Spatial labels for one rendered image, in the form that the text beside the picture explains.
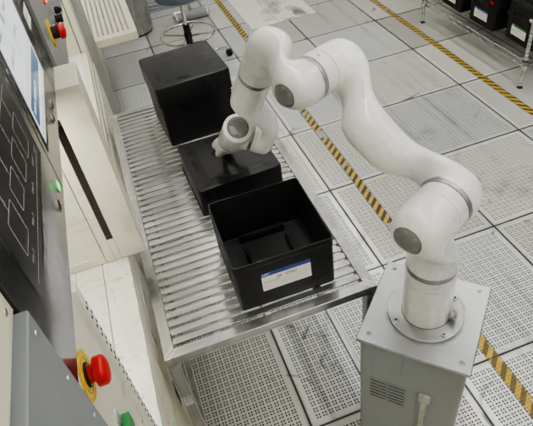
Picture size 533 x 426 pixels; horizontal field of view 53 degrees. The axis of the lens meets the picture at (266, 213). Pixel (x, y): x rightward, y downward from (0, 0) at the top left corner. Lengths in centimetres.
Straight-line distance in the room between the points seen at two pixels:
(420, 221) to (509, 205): 187
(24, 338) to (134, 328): 88
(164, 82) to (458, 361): 134
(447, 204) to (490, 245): 160
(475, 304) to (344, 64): 71
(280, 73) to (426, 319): 69
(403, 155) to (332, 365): 128
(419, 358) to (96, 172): 90
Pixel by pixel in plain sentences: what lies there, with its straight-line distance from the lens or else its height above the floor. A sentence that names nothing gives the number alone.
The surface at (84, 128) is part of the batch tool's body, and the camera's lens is 130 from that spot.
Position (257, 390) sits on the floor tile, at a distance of 222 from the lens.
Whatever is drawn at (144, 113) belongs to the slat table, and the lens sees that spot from 238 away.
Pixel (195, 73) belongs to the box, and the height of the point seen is 101.
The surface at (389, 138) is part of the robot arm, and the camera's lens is 113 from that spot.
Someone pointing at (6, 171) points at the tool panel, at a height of 160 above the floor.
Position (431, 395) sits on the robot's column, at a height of 60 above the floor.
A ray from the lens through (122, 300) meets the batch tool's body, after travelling 146.
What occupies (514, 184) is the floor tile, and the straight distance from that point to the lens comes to 307.
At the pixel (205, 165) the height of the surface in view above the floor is 86.
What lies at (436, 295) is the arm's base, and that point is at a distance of 131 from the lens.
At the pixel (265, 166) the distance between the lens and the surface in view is 175.
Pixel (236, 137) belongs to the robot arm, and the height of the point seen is 109.
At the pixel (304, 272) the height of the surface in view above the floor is 84.
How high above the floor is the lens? 193
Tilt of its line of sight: 42 degrees down
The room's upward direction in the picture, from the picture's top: 9 degrees counter-clockwise
